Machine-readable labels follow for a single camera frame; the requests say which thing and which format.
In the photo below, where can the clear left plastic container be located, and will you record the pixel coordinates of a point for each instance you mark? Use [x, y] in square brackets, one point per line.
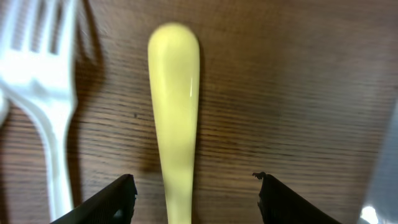
[380, 205]

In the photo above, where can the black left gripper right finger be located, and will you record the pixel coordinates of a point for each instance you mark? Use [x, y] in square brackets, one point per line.
[279, 204]

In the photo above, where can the white plastic fork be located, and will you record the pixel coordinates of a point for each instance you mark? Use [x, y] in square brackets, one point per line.
[40, 79]

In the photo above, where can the cream yellow plastic fork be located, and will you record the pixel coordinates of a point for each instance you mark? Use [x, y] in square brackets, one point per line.
[174, 72]

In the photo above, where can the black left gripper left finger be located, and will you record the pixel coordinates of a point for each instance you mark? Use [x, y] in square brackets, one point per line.
[114, 204]

